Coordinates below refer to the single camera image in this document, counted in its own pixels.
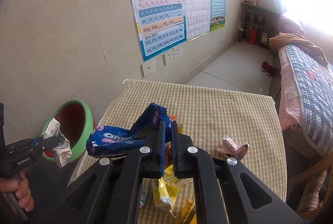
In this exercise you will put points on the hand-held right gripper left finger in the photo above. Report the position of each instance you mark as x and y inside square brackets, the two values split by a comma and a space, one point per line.
[161, 146]

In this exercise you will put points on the wooden chair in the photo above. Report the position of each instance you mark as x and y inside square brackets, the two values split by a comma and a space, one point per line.
[307, 179]

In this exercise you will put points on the red slipper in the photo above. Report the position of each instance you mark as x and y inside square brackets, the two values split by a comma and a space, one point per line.
[264, 66]
[270, 70]

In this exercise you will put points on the white wall socket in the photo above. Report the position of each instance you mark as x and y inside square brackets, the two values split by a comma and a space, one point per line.
[177, 52]
[168, 57]

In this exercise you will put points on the pink bedsheet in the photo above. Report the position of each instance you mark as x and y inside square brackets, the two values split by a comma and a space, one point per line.
[287, 91]

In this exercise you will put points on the light blue wrapper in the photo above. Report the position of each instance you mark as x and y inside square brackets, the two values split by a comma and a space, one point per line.
[144, 199]

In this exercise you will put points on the dark blue cookie wrapper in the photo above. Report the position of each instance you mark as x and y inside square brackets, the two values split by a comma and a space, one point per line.
[117, 140]

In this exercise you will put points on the person's left hand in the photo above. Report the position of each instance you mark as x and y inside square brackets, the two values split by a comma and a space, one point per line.
[22, 195]

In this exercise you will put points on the white bag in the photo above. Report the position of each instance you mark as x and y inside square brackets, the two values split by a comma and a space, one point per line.
[264, 38]

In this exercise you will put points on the red box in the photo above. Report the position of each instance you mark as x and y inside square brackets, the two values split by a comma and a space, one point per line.
[252, 36]

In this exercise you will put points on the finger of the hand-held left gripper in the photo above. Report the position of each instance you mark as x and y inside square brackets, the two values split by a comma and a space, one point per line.
[50, 145]
[36, 140]

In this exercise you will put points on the pink candy wrapper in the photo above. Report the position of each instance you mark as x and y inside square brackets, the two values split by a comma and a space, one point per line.
[231, 147]

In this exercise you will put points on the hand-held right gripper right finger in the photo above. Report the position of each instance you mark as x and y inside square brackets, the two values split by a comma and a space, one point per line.
[177, 151]

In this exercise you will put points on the yellow checked tablecloth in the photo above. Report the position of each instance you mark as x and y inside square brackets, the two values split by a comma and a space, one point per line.
[221, 114]

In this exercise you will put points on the brown towel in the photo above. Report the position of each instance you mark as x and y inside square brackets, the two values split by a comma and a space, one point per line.
[294, 43]

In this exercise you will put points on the green waste bin red inside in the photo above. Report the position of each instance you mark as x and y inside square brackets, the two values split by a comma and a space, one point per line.
[78, 120]

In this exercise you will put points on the orange snack bag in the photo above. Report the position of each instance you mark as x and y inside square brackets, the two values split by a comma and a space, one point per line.
[172, 117]

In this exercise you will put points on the blue checked quilt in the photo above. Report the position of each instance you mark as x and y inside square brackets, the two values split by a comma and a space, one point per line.
[312, 96]

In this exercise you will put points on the teal chart wall poster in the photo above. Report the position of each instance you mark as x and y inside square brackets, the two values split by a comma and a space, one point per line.
[217, 0]

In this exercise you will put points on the yellow white wrapper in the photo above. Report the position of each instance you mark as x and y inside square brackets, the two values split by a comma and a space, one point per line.
[164, 192]

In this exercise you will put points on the blue letter wall poster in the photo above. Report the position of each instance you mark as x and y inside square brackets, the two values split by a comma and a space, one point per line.
[156, 18]

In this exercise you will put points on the white chart wall poster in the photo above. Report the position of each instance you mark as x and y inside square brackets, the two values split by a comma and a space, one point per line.
[197, 5]

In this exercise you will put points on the pink folded blanket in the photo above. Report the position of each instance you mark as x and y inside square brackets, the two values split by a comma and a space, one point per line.
[290, 25]

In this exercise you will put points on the dark metal rack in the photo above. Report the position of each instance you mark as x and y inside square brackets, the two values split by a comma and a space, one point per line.
[260, 7]

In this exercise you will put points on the white wall plate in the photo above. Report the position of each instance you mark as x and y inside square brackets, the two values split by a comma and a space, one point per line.
[148, 68]

